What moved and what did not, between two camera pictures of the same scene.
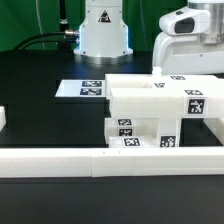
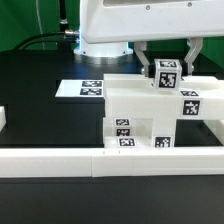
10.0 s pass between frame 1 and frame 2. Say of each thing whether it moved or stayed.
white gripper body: moved
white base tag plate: stayed
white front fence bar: stayed
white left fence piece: stayed
